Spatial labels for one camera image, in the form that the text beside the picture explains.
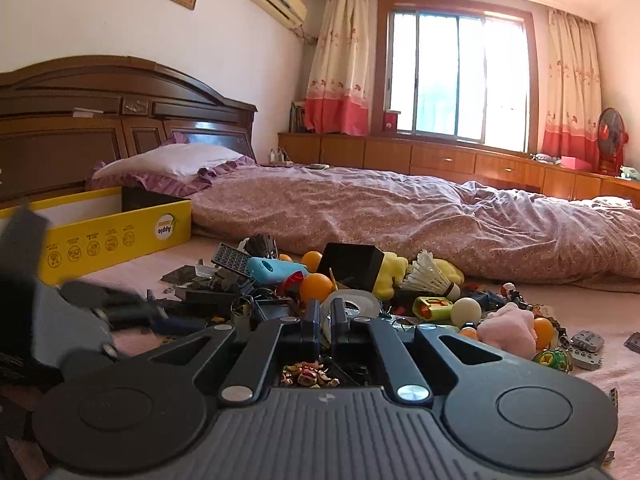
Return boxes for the dark flat piece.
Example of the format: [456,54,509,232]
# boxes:
[160,265,216,287]

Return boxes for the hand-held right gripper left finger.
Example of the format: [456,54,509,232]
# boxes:
[132,299,322,406]

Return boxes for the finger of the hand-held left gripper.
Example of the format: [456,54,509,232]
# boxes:
[60,280,170,333]

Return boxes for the green round toy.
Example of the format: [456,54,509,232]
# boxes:
[532,347,573,373]

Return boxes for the long wooden window cabinet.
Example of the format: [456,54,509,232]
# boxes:
[277,131,640,208]

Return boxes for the white feather shuttlecock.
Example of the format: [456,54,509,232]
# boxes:
[400,250,462,302]

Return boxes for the black button remote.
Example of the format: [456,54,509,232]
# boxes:
[211,242,251,277]

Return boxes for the red and gold figurines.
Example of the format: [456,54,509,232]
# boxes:
[280,362,341,387]

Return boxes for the grey tape roll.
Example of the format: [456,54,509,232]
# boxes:
[322,289,383,333]

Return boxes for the yellow cardboard box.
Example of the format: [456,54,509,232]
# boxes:
[0,187,193,286]

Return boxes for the black square box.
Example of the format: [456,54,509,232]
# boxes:
[317,243,385,292]

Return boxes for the white ping pong ball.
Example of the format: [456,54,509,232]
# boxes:
[451,298,482,329]

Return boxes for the dark wooden headboard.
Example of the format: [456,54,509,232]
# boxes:
[0,55,258,211]

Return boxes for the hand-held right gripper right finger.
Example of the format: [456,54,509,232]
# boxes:
[330,297,506,406]

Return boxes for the green and orange toy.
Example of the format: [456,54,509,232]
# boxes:
[413,296,454,322]

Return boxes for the blue plastic case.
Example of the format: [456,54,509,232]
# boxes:
[247,257,309,287]

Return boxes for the pink plush toy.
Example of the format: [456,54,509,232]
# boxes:
[476,302,537,359]

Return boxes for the pink patterned blanket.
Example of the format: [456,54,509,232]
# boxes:
[190,164,640,291]

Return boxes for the cream and red curtain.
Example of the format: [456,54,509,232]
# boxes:
[303,0,373,137]
[541,8,602,173]

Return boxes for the grey building brick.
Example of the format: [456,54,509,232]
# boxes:
[570,330,605,372]

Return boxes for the wooden framed window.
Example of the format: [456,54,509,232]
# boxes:
[377,0,538,153]

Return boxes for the red standing fan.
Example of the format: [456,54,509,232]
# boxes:
[595,107,628,177]

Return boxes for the purple frilled pillow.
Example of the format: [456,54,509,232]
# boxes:
[90,132,256,197]

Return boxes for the yellow plush toy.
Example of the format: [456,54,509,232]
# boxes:
[372,251,466,298]

